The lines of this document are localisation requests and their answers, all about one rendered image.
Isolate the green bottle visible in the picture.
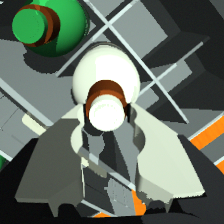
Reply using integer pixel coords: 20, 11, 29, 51
0, 155, 7, 170
12, 0, 90, 57

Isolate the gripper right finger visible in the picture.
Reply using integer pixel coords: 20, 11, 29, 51
127, 102, 224, 224

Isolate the white bottle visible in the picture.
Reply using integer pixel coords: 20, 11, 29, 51
72, 42, 140, 131

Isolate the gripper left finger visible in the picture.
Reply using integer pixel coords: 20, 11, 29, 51
0, 103, 86, 224

